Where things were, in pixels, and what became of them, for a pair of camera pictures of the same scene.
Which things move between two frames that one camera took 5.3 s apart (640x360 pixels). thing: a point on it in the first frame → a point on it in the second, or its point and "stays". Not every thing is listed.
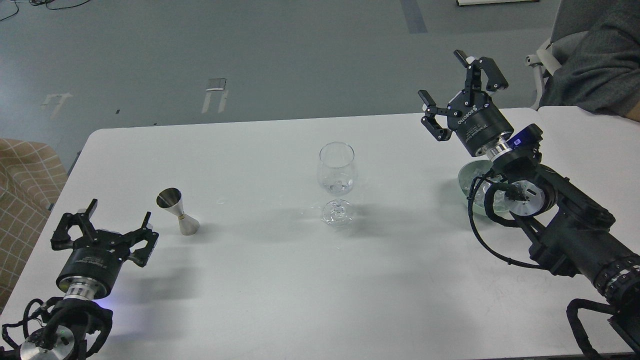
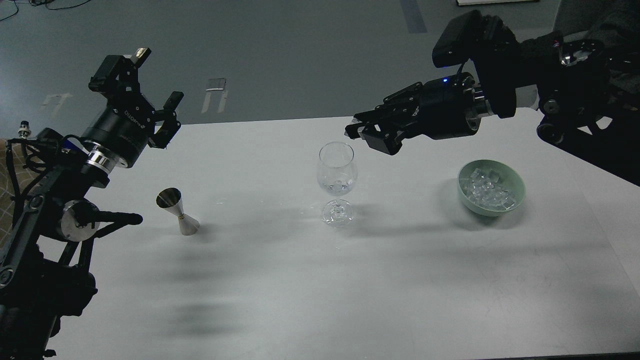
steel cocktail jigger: [171, 198] stays
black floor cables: [36, 2] stays
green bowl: [500, 205] stays
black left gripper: [90, 268] → [123, 129]
